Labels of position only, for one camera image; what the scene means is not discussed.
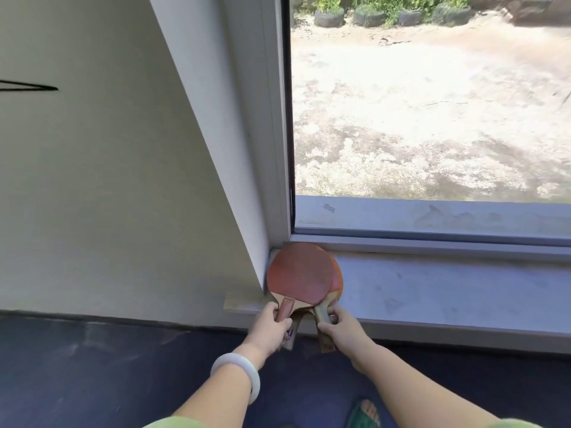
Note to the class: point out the person's right hand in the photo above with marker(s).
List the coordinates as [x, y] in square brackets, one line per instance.
[341, 330]

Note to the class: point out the person's left hand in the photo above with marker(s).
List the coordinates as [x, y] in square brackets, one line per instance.
[266, 329]

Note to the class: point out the person's right thumb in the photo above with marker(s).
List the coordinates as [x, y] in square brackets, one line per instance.
[335, 311]

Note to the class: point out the person's left thumb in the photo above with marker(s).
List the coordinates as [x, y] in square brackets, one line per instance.
[273, 307]

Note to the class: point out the red table tennis paddle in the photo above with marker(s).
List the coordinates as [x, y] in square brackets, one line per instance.
[330, 307]
[302, 274]

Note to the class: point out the person's right forearm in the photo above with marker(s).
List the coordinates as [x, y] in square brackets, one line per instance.
[423, 392]

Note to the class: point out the person's left forearm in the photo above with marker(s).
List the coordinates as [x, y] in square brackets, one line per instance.
[214, 390]

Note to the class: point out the white jade bangle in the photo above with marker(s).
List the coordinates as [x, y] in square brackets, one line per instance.
[241, 372]

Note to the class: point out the grey stone window sill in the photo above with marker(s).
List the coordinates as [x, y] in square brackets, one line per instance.
[423, 294]

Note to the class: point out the person's foot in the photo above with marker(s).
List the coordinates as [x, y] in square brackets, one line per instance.
[369, 412]

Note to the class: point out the green slipper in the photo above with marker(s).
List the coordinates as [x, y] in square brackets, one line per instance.
[357, 418]

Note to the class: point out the light green sleeve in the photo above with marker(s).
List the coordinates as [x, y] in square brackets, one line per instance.
[174, 423]
[513, 423]

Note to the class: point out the black tyre planter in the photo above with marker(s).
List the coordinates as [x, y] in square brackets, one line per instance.
[368, 16]
[451, 15]
[410, 16]
[329, 16]

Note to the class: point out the green plants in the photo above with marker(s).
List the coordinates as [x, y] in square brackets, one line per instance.
[392, 3]

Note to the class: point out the white window frame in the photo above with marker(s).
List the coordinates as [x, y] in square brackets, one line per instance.
[285, 129]

